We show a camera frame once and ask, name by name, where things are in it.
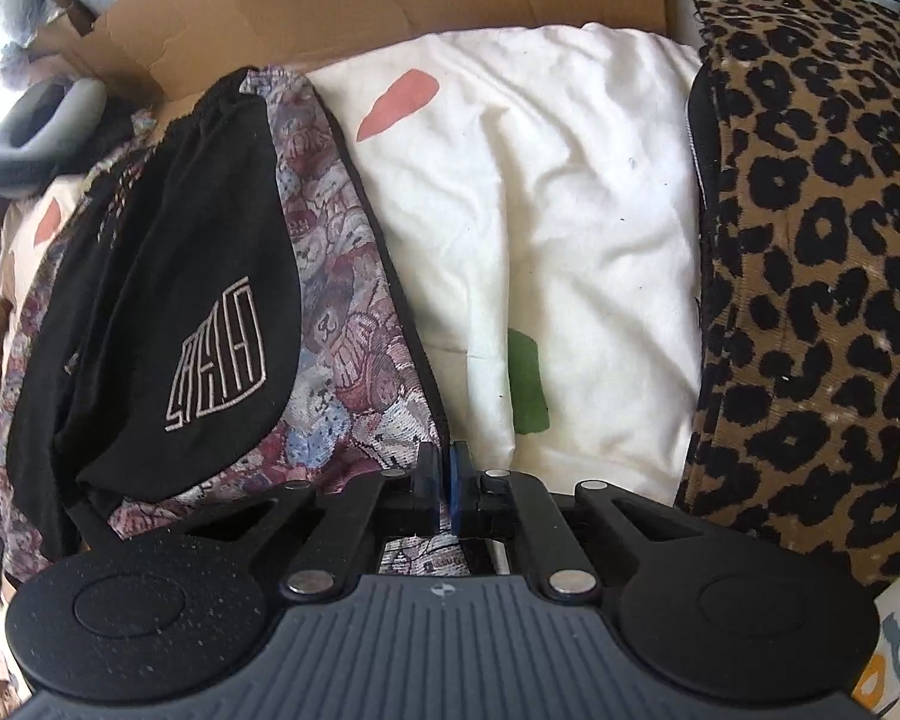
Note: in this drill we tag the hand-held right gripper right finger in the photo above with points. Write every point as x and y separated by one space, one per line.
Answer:
461 487

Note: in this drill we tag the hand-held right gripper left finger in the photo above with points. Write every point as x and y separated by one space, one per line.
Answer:
427 487

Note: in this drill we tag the black teddy bear print pants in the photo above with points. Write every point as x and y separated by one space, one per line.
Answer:
195 277

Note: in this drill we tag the cream bear print bed sheet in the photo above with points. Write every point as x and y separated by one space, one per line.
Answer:
555 240

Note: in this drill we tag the leopard print garment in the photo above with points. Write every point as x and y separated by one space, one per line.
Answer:
817 277

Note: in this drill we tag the white cloth with coloured letters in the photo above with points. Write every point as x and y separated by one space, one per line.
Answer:
896 652

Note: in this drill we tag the brown cardboard box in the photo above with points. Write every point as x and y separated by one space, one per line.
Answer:
345 0

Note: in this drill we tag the grey fluffy cloth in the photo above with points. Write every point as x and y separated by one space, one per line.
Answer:
34 15

